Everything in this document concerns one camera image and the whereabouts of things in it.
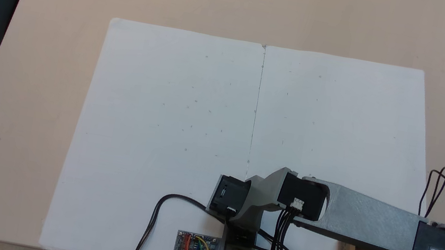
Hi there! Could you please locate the black cable white connector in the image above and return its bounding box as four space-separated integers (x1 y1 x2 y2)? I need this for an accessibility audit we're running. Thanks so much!
131 188 232 250

